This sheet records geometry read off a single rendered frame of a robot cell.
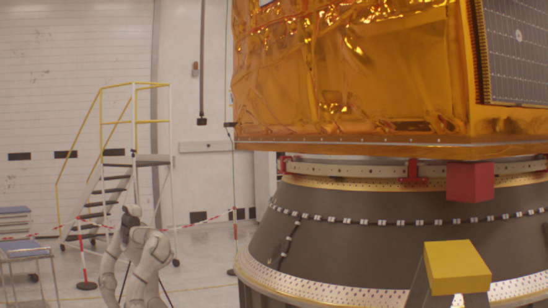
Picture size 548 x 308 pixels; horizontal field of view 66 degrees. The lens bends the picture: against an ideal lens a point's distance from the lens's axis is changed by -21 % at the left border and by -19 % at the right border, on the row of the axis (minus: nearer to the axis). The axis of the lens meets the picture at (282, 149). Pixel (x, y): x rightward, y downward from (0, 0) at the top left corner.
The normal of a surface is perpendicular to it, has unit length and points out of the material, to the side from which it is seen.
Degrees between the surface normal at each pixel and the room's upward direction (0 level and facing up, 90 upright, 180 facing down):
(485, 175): 90
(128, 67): 90
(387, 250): 62
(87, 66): 90
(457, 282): 90
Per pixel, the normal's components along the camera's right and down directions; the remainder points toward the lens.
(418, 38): -0.88, 0.02
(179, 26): 0.50, 0.02
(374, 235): -0.46, -0.43
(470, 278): -0.21, 0.04
